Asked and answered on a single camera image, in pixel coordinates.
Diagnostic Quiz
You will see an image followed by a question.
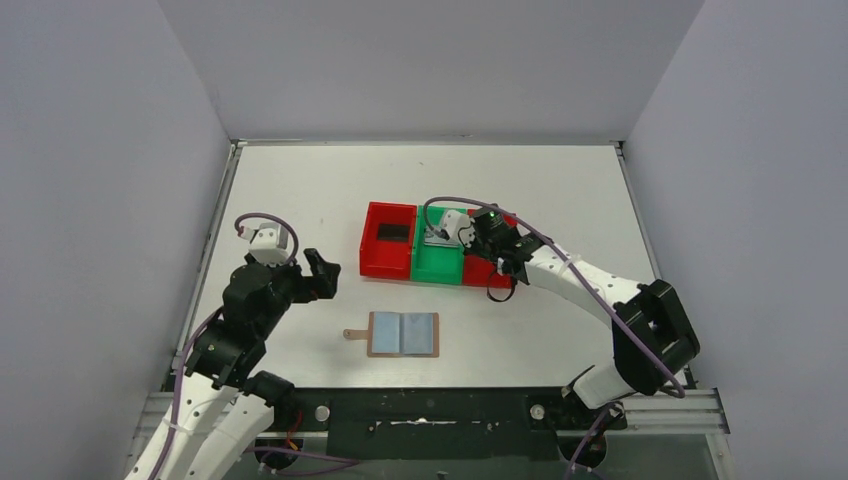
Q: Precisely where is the brown leather card holder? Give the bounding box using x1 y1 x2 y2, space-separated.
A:
342 311 440 358

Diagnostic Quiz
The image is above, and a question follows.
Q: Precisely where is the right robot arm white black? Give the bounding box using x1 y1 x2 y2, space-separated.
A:
440 205 701 427

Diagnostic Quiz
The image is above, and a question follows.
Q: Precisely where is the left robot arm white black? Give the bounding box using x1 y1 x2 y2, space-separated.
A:
126 248 341 479

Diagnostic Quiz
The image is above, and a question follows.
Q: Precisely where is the silver grey card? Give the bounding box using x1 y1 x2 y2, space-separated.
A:
423 228 462 248

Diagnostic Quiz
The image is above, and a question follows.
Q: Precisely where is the black card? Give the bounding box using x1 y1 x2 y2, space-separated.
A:
376 223 411 243

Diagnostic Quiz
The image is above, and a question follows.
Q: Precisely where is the right red bin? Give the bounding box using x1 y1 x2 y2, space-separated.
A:
462 207 516 296

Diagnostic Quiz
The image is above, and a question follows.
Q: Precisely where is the red bin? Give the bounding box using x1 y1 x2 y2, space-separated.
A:
462 207 516 296
359 202 417 280

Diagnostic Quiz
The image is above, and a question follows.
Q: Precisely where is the green middle bin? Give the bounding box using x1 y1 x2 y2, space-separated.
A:
410 205 464 285

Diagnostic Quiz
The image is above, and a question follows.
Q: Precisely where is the left red bin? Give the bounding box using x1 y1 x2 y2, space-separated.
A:
359 202 417 280

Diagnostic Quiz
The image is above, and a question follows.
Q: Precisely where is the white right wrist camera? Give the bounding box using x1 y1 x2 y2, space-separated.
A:
437 209 475 246

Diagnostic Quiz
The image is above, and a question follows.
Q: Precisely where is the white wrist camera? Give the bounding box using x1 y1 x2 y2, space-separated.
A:
248 222 289 267
437 209 475 246

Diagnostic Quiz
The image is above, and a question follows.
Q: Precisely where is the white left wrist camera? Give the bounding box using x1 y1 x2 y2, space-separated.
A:
248 222 289 267

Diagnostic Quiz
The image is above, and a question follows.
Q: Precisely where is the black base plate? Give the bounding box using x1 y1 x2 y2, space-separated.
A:
253 387 627 468

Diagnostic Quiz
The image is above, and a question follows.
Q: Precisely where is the aluminium frame rail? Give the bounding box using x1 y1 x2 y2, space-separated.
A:
132 389 730 443

